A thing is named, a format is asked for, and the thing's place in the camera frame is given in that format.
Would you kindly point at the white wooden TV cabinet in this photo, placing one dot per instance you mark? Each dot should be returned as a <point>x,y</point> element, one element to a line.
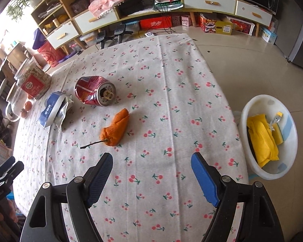
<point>209,2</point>

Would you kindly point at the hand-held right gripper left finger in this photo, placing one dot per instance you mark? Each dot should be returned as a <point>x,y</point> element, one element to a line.
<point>98,179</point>

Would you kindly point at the small orange fruit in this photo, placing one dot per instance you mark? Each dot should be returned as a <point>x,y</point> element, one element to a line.
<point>28,105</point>
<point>22,113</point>

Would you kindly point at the glass jar with red label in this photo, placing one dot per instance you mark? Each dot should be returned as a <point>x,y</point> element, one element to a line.
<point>35,80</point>

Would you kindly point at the person's left hand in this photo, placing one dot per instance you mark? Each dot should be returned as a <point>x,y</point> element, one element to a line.
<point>12,211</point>

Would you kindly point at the purple bag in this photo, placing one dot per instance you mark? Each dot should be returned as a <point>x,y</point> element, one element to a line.
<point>37,39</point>

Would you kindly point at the cherry print tablecloth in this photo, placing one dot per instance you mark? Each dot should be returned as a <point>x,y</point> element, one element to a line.
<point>166,105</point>

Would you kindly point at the yellow printed cardboard box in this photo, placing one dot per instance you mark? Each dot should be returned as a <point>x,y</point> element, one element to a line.
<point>214,25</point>

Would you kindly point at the wooden shelf unit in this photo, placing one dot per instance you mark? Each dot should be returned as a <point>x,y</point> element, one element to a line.
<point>63,34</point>

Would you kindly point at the blue silver snack wrapper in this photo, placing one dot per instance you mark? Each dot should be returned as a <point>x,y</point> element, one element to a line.
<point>51,108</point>

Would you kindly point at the crushed red can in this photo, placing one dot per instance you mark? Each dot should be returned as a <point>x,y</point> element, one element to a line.
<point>91,90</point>

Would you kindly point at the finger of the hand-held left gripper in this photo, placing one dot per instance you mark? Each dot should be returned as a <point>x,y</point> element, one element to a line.
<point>14,172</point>
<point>7,163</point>

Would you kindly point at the grey black device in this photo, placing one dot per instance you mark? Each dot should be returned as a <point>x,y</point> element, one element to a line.
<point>101,39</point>
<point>121,31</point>

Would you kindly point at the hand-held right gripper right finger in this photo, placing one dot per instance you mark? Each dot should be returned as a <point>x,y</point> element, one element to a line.
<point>204,179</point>

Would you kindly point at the black set-top box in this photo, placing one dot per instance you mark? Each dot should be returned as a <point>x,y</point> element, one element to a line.
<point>131,5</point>

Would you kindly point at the white plastic bucket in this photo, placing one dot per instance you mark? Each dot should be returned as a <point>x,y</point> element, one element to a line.
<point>265,99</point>

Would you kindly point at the grey refrigerator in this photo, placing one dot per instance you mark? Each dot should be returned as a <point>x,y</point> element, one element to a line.
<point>298,37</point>

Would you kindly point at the red bag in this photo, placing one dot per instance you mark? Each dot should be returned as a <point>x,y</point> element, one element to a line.
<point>50,53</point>

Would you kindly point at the red white storage box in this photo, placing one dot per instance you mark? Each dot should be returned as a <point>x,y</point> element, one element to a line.
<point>242,26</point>

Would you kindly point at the yellow snack packet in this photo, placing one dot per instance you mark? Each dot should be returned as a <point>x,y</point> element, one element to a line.
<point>262,141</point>

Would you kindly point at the empty glass jar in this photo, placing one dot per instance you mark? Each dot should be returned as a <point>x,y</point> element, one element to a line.
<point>16,100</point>

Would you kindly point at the small pink box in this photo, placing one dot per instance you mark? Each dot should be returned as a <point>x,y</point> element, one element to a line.
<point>186,20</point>
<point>176,20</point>

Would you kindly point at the blue white small box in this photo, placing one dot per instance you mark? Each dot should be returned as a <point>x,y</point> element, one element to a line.
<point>267,34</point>

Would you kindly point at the red flat box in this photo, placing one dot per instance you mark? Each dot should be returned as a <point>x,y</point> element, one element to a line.
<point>155,23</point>

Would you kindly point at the small white charger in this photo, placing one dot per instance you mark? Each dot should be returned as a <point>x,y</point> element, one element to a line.
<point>149,34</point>

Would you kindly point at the green white bag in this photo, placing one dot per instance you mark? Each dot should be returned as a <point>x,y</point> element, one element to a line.
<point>169,5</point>

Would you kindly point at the brown cardboard box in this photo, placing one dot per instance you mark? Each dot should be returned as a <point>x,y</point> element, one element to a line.
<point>15,53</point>

